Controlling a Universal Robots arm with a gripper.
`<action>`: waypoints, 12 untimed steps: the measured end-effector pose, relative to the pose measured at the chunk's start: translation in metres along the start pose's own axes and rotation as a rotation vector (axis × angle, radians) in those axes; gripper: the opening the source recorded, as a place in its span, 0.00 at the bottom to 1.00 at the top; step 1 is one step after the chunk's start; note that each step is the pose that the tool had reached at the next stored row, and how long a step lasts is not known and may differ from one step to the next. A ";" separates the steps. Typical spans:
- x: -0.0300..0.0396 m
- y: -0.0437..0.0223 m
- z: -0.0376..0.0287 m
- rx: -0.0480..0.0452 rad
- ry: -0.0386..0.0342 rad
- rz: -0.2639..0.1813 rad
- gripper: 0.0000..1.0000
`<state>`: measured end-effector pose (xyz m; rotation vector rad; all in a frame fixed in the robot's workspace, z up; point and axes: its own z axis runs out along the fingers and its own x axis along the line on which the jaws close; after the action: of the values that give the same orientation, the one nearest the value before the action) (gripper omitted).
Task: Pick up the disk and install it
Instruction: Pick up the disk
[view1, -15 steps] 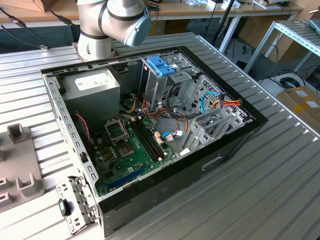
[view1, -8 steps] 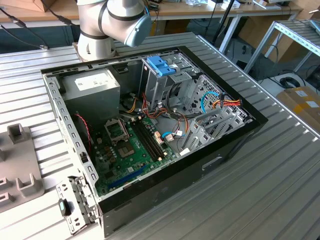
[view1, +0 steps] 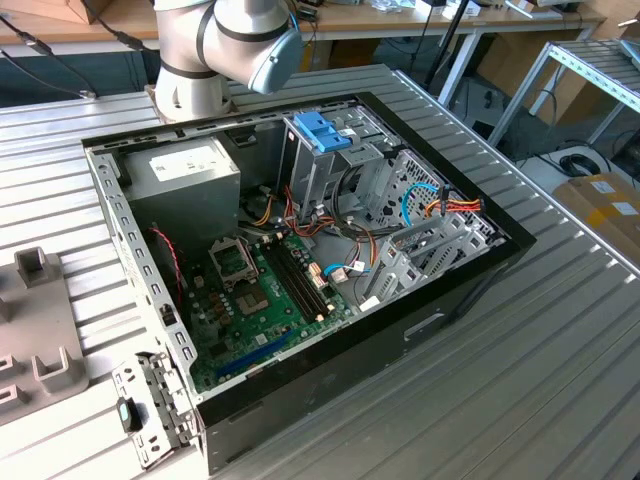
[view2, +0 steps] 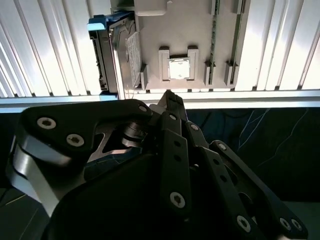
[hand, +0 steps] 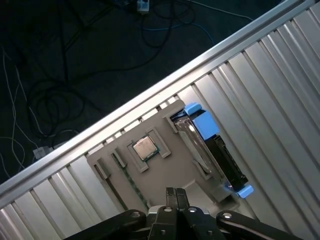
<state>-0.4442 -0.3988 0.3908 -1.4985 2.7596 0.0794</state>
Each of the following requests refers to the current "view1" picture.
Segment blue plastic drive latch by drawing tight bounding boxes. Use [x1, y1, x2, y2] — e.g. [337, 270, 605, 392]
[293, 112, 354, 155]

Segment grey metal disk bay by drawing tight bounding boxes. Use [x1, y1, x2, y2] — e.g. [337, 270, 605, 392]
[359, 217, 504, 312]

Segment grey metal drive cage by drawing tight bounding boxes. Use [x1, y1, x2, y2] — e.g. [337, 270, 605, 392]
[277, 102, 404, 226]

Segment yellow wire bundle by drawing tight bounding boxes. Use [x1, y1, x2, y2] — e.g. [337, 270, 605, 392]
[252, 193, 277, 226]

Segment blue disk data wire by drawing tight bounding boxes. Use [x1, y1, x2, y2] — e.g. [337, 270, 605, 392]
[398, 181, 440, 229]

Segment blue expansion slot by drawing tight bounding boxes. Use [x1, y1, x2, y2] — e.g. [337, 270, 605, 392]
[214, 327, 296, 381]

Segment coiled black cable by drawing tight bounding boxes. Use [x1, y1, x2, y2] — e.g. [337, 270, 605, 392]
[558, 152, 609, 177]

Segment wooden desk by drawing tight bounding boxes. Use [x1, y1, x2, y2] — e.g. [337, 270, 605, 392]
[0, 0, 609, 109]

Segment red fan wire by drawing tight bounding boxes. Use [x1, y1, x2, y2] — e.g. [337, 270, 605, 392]
[148, 225, 185, 305]

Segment metal socket cover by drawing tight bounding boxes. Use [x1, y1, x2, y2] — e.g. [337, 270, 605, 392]
[207, 238, 261, 294]

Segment orange red power wire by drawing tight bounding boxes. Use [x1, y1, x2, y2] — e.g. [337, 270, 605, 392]
[424, 185, 487, 219]

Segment cable with silver plug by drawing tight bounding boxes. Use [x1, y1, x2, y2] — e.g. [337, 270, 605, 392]
[0, 14, 97, 100]

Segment metal slat side table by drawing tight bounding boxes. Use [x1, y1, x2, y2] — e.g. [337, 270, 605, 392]
[487, 38, 640, 151]

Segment black cable bundle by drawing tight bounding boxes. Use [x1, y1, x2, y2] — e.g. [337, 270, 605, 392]
[332, 162, 381, 236]

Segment cardboard box with yellow tape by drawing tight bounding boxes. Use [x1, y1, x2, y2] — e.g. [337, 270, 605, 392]
[552, 173, 640, 274]

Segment grey parts rack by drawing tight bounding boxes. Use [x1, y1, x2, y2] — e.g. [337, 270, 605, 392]
[0, 244, 91, 426]

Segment green motherboard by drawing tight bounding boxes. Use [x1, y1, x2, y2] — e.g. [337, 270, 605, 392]
[182, 232, 361, 394]

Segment small brown box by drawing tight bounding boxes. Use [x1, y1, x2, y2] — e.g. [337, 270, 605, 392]
[24, 0, 99, 25]

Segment multicoloured wire bundle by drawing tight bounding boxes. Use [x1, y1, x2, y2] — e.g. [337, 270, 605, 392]
[344, 223, 381, 304]

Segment black open PC case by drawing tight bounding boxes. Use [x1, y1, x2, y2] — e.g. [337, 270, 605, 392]
[81, 91, 537, 476]

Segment blue wire with white tag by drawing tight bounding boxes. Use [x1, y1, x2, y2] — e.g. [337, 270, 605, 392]
[322, 263, 374, 282]

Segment black case fan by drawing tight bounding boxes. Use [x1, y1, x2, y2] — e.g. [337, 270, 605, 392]
[147, 222, 187, 321]

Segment CPU socket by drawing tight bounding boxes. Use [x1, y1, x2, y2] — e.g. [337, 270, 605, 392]
[234, 287, 275, 319]

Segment black RAM slot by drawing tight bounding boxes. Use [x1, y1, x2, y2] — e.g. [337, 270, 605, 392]
[268, 240, 319, 321]
[282, 238, 334, 314]
[275, 239, 326, 318]
[261, 242, 312, 324]

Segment black cable with connector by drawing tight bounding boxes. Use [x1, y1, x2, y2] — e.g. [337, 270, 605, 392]
[82, 0, 162, 51]

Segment metal expansion slot bracket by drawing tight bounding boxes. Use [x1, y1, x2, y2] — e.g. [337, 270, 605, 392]
[110, 349, 206, 471]

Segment grey power supply unit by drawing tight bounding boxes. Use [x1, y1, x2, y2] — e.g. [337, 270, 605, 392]
[121, 135, 242, 256]

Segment black oval latch button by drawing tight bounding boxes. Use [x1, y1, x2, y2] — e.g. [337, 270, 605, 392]
[115, 397, 145, 434]

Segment red wire bundle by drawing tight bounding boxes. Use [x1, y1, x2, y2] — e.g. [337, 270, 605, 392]
[282, 184, 351, 241]

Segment black tripod pole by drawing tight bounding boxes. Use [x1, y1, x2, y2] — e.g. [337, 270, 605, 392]
[423, 0, 471, 89]

